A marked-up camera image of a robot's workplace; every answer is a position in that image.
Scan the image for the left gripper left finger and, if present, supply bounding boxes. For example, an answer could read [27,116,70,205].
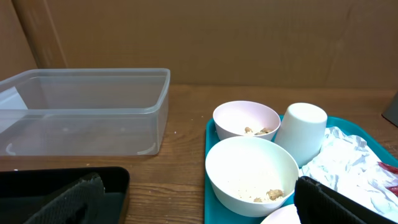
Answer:
[25,172,104,224]

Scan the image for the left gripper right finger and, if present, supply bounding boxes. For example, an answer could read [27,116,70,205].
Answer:
[294,176,395,224]

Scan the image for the white napkin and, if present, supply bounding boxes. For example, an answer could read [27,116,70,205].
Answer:
[300,127,397,222]

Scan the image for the white bowl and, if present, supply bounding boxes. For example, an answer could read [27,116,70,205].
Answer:
[205,136,299,217]

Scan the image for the red snack wrapper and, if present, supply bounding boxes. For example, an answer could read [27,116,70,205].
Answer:
[378,162,397,196]

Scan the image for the pink bowl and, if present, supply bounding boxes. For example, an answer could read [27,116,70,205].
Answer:
[213,101,281,141]

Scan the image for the black food waste tray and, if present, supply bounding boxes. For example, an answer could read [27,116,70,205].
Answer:
[1,167,130,223]

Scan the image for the grey dishwasher rack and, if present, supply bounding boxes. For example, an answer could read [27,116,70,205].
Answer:
[382,92,398,127]

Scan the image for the pink round plate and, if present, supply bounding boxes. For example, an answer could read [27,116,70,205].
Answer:
[261,204,301,224]

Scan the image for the white paper cup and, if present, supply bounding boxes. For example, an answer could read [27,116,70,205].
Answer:
[274,103,328,167]

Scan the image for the clear plastic bin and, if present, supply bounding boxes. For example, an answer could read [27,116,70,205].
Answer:
[1,68,170,156]

